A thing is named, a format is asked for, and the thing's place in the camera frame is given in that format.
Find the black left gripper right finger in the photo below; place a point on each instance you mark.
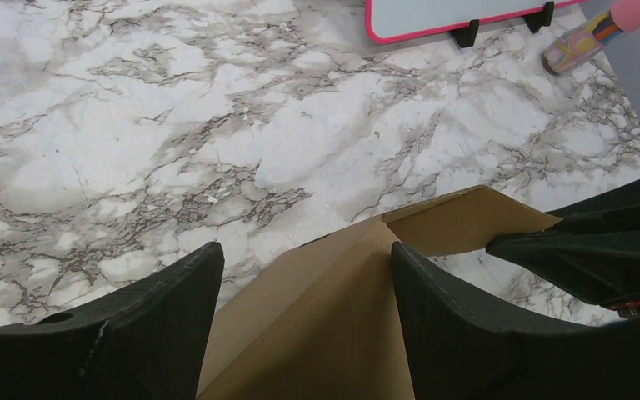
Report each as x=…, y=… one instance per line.
x=464, y=343

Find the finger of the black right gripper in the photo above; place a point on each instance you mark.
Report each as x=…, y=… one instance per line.
x=598, y=268
x=617, y=210

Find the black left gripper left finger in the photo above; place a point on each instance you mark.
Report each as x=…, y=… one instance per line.
x=143, y=341

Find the brown cardboard box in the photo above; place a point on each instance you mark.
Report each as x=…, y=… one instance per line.
x=321, y=321

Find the pink lidded marker jar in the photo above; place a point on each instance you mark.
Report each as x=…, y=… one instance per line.
x=577, y=46

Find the black right whiteboard stand foot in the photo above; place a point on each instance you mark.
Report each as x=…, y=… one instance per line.
x=541, y=18

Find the black whiteboard stand foot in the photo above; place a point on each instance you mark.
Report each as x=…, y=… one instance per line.
x=541, y=18
x=465, y=37

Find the black left whiteboard stand foot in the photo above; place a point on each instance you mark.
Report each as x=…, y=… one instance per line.
x=465, y=37

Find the pink framed whiteboard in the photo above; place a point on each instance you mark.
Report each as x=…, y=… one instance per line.
x=392, y=21

